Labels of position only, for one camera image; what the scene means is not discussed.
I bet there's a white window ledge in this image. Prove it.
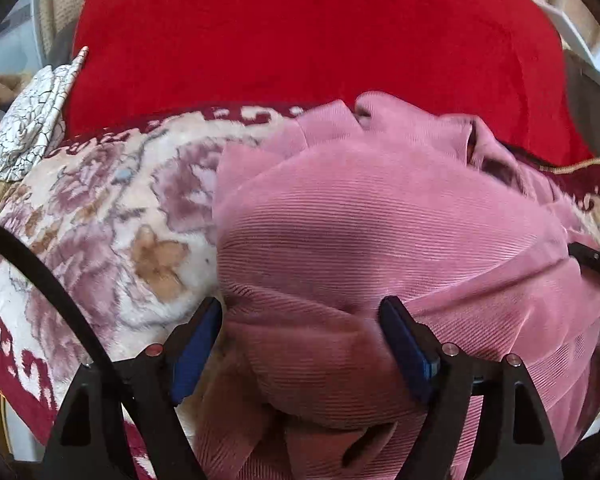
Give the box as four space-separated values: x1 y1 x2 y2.
539 1 598 67

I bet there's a pink corduroy garment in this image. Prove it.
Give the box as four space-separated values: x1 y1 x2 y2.
192 91 600 480

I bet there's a black cable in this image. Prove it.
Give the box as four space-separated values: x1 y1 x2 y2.
0 216 131 413

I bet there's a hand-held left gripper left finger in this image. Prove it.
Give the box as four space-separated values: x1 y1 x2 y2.
40 296 224 480

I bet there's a grey padded headboard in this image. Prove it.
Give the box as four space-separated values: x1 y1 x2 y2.
561 51 600 163

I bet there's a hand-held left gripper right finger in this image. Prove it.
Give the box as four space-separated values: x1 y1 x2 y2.
380 296 566 480

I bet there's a red quilt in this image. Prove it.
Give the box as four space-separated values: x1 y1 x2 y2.
62 0 596 167

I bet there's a floral plush blanket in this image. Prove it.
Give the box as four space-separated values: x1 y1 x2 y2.
0 102 600 480

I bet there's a white crackle-print cloth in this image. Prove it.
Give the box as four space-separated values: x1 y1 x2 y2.
0 46 90 182

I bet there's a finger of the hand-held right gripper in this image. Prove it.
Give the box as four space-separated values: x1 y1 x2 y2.
569 241 600 276

